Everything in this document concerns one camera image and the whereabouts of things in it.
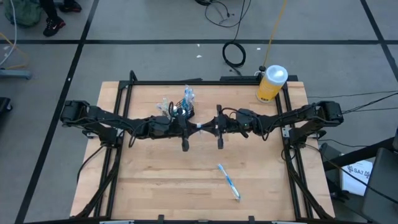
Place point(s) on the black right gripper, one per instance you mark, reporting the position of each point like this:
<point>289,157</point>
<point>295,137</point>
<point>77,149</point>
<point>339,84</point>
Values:
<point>239,123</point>

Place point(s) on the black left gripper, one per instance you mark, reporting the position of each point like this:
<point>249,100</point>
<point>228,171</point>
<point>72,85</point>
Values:
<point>164,126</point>

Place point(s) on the purple toothbrush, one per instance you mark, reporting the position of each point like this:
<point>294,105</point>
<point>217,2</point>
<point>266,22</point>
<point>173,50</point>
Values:
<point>160,106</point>

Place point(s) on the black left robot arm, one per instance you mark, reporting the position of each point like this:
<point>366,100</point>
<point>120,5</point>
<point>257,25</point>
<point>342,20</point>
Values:
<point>102,116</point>

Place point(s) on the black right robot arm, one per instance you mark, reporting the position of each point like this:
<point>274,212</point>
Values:
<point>289,119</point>

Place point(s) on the yellow wipes canister white lid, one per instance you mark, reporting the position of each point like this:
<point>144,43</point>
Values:
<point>270,87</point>

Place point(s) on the black metal beam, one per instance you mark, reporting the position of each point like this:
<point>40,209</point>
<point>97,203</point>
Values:
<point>357,155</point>

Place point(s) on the white printed paper sheet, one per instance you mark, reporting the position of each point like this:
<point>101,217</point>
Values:
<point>357,180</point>

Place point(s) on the person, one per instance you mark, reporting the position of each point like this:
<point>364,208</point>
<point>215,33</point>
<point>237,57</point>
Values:
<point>54,26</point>

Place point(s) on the black floor object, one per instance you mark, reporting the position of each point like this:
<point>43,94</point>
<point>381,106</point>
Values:
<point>4,105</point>

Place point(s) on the green bag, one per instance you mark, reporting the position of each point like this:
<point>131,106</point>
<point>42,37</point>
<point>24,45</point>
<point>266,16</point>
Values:
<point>23,12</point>

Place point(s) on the black table frame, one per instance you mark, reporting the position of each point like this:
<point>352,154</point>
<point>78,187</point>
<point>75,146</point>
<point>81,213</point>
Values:
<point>202,82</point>

